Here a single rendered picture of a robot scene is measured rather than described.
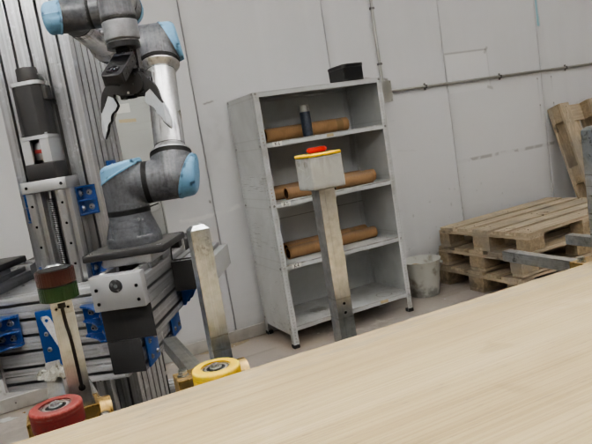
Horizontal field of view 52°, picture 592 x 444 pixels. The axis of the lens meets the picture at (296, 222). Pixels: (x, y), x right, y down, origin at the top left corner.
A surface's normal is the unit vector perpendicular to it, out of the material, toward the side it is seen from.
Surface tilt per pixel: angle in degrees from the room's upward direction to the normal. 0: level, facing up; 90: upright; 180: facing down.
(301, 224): 90
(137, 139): 90
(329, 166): 90
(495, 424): 0
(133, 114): 90
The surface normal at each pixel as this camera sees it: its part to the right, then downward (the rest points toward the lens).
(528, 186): 0.44, 0.05
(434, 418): -0.16, -0.98
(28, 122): -0.07, 0.15
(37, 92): 0.65, 0.00
